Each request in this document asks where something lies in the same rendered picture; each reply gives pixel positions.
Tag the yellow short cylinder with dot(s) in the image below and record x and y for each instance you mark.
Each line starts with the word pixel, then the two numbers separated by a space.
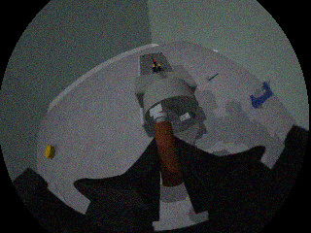
pixel 49 152

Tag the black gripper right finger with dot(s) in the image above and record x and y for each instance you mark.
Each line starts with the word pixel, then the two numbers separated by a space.
pixel 205 174

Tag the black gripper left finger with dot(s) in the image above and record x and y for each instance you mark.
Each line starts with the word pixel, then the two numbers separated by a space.
pixel 137 187

